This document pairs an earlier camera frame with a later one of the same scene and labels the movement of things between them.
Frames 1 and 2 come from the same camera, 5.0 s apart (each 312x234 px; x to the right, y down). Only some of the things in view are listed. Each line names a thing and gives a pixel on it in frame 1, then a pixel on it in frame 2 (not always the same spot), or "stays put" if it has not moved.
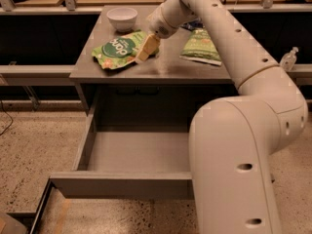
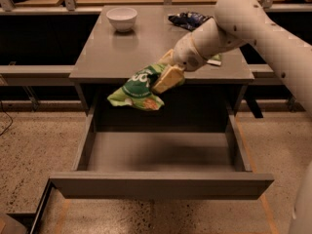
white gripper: x=158 y=23 → x=185 y=54
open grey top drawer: x=131 y=162 stays put
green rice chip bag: x=121 y=50 → x=138 y=90
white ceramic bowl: x=123 y=19 stays put
